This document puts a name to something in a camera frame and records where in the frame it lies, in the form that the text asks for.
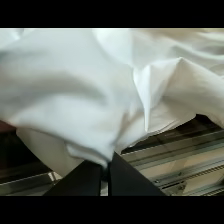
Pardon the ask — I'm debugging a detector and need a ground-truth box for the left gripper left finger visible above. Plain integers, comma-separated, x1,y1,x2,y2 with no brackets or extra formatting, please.
44,159,103,197

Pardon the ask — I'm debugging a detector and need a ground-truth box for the white shirt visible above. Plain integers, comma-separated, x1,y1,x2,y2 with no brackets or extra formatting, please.
0,28,224,178

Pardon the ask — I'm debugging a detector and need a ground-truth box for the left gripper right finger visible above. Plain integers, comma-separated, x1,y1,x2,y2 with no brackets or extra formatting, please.
107,151,166,197

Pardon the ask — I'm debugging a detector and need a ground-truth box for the silver frame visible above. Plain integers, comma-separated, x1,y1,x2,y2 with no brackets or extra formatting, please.
0,129,224,197

